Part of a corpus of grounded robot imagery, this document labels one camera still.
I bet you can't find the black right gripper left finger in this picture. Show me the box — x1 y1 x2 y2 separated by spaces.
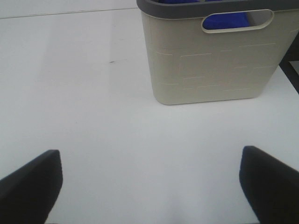
0 150 63 224

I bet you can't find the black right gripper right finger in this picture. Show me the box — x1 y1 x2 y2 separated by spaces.
239 146 299 224

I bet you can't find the blue towel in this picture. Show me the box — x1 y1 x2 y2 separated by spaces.
158 0 249 31

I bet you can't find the beige plastic basket grey rim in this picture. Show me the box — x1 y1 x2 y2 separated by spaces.
137 0 299 105

